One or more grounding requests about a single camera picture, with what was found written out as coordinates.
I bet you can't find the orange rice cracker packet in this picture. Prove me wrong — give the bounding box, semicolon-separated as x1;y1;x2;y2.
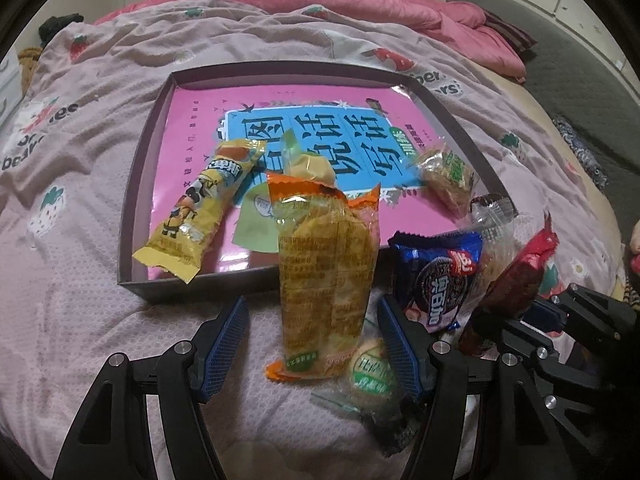
265;172;382;385

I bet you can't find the pink and blue book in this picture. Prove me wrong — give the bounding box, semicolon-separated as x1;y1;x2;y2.
147;85;481;281

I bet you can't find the round cake packet green label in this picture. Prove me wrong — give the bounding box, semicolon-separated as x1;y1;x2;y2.
310;335;406;431

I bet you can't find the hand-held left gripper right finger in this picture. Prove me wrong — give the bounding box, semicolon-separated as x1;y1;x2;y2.
376;296;576;480

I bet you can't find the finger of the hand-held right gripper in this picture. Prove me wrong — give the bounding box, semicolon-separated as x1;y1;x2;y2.
525;284;637;341
470;307;551;376

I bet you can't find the blue cookie packet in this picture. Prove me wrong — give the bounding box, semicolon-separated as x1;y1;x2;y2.
389;230;485;335

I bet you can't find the red snack packet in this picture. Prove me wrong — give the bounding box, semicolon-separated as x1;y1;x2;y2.
457;210;560;358

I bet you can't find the black and green seed packet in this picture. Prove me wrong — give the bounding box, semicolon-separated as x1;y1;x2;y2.
360;400;426;458

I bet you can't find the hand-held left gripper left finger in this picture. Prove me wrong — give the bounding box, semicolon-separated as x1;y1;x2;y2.
52;296;251;480

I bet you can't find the light green pastry packet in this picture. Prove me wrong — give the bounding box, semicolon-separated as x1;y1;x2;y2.
232;130;337;253

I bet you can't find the blue patterned cloth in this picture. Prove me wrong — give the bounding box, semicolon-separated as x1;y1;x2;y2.
552;115;608;191

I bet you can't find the yellow cartoon snack stick packet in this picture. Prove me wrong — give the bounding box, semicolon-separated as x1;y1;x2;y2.
131;138;268;285

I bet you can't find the beige bed sheet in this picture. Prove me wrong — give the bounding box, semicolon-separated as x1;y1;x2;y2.
480;62;621;241

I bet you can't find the shallow dark cardboard box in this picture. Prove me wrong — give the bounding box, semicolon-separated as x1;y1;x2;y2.
116;62;506;306

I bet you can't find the brown knitted cloth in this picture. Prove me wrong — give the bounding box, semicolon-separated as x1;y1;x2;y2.
17;47;43;73

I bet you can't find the grey quilted blanket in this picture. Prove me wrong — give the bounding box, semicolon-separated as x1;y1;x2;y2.
447;0;640;226

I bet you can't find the dark striped pillow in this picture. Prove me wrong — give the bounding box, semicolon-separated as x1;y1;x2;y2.
482;10;538;56

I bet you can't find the black clothing pile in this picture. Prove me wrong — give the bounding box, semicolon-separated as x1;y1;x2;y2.
39;12;83;43

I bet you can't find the strawberry printed pink blanket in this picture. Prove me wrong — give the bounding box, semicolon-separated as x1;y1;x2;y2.
0;0;626;480

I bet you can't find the brown crispy snack packet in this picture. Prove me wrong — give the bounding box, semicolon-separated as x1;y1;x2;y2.
411;142;476;218

